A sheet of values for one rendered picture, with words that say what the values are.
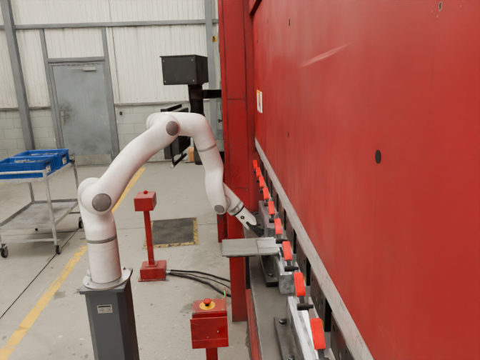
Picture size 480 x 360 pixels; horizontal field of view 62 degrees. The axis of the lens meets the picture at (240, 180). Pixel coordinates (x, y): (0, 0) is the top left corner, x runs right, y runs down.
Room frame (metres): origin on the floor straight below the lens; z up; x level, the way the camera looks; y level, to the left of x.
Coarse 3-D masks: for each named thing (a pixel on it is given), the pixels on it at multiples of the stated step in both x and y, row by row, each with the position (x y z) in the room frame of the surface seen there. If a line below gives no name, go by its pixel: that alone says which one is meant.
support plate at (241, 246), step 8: (224, 240) 1.89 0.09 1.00; (232, 240) 1.89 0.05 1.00; (240, 240) 1.88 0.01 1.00; (248, 240) 1.88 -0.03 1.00; (256, 240) 1.88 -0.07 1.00; (264, 240) 1.87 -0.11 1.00; (224, 248) 1.80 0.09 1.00; (232, 248) 1.79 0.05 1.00; (240, 248) 1.79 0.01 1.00; (248, 248) 1.79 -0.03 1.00; (256, 248) 1.78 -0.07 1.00; (264, 248) 1.78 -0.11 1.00; (272, 248) 1.78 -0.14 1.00
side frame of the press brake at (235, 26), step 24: (240, 0) 2.67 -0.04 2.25; (240, 24) 2.67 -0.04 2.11; (240, 48) 2.67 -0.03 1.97; (240, 72) 2.67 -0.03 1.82; (240, 96) 2.67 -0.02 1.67; (240, 120) 2.67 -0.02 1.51; (240, 144) 2.67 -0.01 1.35; (240, 168) 2.67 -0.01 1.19; (240, 192) 2.67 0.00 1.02; (240, 264) 2.67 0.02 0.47; (240, 288) 2.67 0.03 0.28; (240, 312) 2.66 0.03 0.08
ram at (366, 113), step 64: (320, 0) 0.86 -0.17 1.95; (384, 0) 0.53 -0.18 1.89; (448, 0) 0.38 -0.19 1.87; (256, 64) 2.40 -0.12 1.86; (320, 64) 0.85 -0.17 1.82; (384, 64) 0.52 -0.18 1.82; (448, 64) 0.37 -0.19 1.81; (256, 128) 2.51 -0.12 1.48; (320, 128) 0.84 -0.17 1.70; (384, 128) 0.51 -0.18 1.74; (448, 128) 0.36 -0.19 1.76; (320, 192) 0.84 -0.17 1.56; (384, 192) 0.49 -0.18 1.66; (448, 192) 0.35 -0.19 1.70; (320, 256) 0.83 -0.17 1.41; (384, 256) 0.48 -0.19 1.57; (448, 256) 0.34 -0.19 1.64; (384, 320) 0.47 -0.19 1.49; (448, 320) 0.33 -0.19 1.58
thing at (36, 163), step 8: (8, 160) 4.36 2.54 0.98; (16, 160) 4.38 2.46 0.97; (24, 160) 4.33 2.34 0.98; (32, 160) 4.39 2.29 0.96; (40, 160) 4.24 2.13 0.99; (48, 160) 4.24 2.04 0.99; (0, 168) 4.04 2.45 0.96; (8, 168) 4.05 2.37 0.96; (16, 168) 4.05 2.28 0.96; (24, 168) 4.06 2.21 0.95; (32, 168) 4.06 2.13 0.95; (40, 168) 4.07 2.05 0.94; (48, 168) 4.23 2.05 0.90; (0, 176) 4.04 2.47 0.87; (8, 176) 4.05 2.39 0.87; (16, 176) 4.05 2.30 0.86; (24, 176) 4.06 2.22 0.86; (32, 176) 4.06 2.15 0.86; (40, 176) 4.06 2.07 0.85
